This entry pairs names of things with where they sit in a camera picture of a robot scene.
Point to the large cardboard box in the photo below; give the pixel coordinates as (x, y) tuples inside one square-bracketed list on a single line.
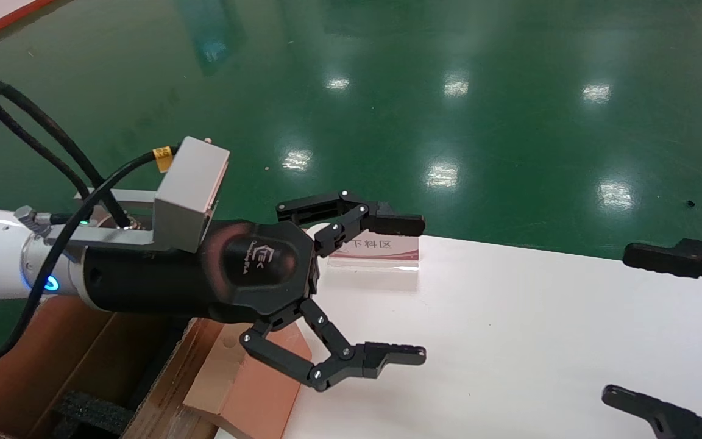
[(77, 347)]

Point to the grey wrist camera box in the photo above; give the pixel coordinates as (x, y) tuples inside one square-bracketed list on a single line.
[(189, 189)]

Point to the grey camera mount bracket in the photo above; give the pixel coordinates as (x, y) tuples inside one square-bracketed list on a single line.
[(122, 238)]

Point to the black foam pad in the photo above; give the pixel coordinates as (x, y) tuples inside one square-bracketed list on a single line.
[(92, 414)]

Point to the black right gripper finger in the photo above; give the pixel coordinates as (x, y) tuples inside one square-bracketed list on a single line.
[(662, 414), (680, 256)]

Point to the clear acrylic table sign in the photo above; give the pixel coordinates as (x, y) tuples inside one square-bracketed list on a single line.
[(381, 250)]

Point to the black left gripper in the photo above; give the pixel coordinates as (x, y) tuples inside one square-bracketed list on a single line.
[(247, 268)]

